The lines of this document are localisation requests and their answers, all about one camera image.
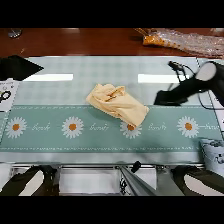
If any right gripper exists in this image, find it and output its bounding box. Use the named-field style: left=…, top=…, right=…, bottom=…
left=153, top=88, right=188, bottom=108

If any cream yellow shirt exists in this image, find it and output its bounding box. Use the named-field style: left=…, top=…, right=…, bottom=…
left=85, top=83, right=150, bottom=129

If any orange item in clear wrap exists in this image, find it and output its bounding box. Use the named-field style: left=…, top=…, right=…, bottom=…
left=134, top=28, right=224, bottom=60

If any white printed garment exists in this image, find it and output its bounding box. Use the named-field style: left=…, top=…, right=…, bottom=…
left=199, top=137, right=224, bottom=178

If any white sheet with black print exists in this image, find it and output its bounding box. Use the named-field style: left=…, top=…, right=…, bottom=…
left=0, top=77, right=22, bottom=113

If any grey round object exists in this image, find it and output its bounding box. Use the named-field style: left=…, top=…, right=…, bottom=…
left=7, top=28, right=23, bottom=39

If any black cable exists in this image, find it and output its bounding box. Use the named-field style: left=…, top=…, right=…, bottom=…
left=197, top=89, right=224, bottom=112

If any silver frame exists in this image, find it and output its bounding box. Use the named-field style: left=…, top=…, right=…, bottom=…
left=0, top=161, right=224, bottom=197

